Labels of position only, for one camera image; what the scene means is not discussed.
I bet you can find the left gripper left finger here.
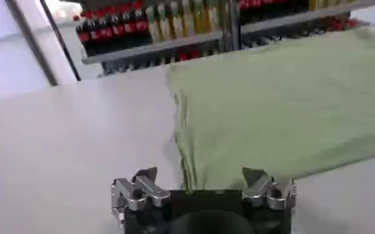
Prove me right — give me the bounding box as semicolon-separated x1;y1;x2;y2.
110;166;172;223

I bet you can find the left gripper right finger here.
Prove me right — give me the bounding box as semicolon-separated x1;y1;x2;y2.
241;167;298;211

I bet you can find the green shirt with red print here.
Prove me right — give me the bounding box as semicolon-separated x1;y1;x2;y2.
167;27;375;192

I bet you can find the shelf rack with bottles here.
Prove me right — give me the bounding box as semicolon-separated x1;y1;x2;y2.
72;0;237;77
236;0;375;50

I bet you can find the thin black frame pole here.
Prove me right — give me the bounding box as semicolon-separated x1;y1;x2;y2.
39;0;82;82

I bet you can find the thick grey frame pole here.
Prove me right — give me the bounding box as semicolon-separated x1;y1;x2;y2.
4;0;59;87

